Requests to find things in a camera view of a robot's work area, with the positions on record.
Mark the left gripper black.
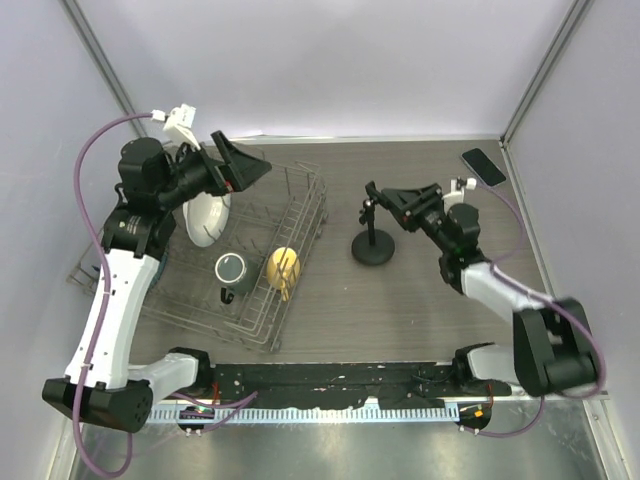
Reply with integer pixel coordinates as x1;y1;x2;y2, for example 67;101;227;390
158;131;271;210

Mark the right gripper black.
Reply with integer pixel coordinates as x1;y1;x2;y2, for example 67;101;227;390
383;182;455;254

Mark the black phone stand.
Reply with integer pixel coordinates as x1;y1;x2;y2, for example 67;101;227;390
351;199;395;266

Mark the black smartphone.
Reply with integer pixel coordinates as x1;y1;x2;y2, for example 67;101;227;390
461;148;507;187

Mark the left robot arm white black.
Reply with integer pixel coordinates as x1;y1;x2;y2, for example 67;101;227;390
42;131;272;434

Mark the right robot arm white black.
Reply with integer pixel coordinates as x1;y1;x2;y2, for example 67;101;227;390
365;178;606;399

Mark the white plate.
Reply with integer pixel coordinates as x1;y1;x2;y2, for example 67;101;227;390
182;193;232;248

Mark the dark grey mug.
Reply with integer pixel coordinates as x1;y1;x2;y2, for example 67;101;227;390
214;252;250;305

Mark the yellow cup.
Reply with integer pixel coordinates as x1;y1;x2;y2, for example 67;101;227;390
266;247;301;301

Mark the teal plate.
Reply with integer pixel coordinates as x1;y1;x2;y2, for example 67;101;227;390
149;249;169;289

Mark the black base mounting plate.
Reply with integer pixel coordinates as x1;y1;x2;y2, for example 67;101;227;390
202;362;512;410

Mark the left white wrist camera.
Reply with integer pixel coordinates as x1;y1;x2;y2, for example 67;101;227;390
151;103;202;151

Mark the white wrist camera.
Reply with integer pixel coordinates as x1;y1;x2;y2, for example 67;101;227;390
443;177;477;209
151;103;202;151

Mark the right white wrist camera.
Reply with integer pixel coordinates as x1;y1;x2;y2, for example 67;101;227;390
443;177;477;209

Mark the grey wire dish rack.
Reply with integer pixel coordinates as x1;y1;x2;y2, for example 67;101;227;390
65;139;331;352

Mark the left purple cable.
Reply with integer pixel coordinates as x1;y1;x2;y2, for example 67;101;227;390
72;112;166;475

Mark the white slotted cable duct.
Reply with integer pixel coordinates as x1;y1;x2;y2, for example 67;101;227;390
147;403;459;425

